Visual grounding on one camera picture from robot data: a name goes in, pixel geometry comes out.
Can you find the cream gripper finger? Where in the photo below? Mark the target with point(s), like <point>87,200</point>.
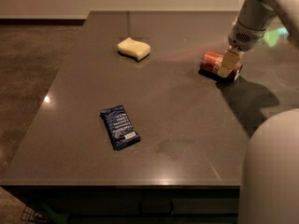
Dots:
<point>230,59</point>

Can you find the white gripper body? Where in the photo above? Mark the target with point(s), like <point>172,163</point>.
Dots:
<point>244,37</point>

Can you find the red coke can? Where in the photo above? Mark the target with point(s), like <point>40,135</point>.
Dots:
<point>211,63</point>

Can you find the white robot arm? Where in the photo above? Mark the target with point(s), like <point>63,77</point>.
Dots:
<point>269,189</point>

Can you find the yellow sponge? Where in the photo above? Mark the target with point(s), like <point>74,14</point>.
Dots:
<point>133,48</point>

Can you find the blue snack packet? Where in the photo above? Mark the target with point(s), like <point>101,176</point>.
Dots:
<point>119,127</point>

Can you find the dark drawer cabinet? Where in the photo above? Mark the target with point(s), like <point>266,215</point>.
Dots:
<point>131,205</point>

